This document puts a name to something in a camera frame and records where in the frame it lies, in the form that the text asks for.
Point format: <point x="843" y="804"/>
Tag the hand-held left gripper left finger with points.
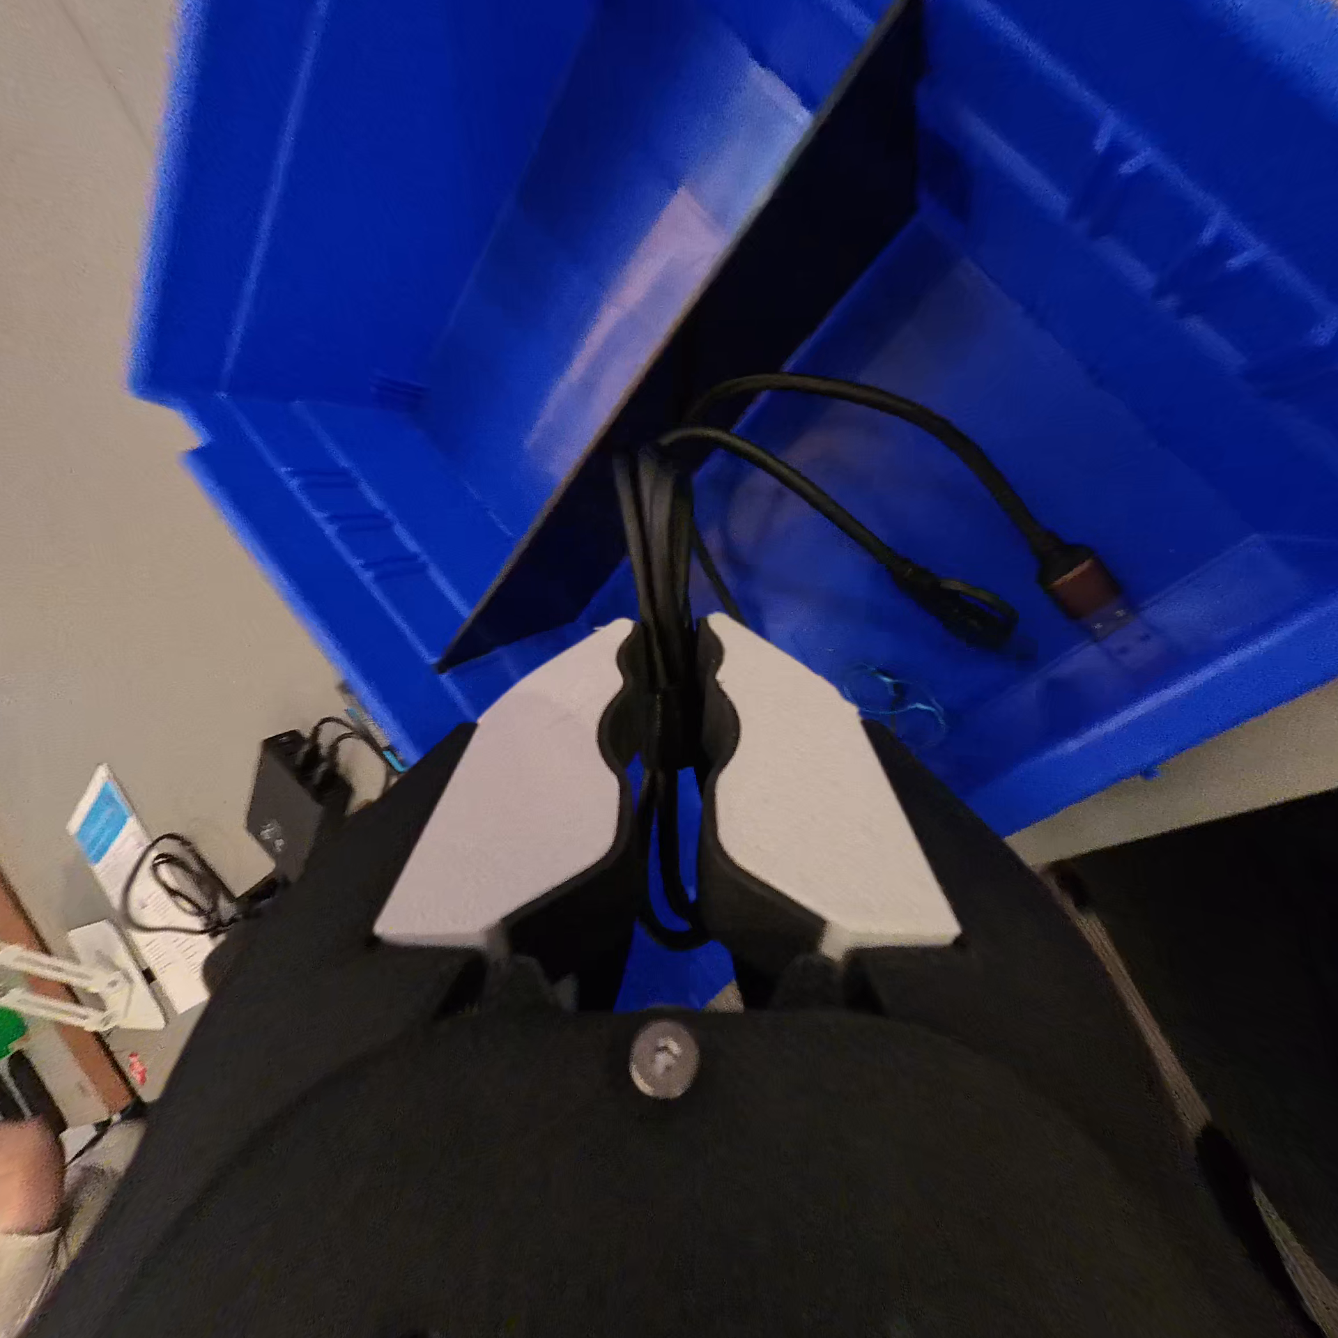
<point x="491" y="833"/>

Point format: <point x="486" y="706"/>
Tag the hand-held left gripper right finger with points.
<point x="835" y="833"/>

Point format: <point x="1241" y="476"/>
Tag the blue plastic bin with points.
<point x="314" y="209"/>

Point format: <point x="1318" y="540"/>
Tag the black power adapter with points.
<point x="290" y="816"/>

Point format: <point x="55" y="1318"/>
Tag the white and blue booklet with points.
<point x="104" y="833"/>

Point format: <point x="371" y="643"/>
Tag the black seat with grey edge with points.
<point x="1234" y="991"/>

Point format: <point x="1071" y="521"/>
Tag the small green object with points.
<point x="12" y="1028"/>

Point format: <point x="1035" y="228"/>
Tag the black bin divider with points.
<point x="795" y="262"/>

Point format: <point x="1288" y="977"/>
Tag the white plastic bracket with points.
<point x="118" y="991"/>

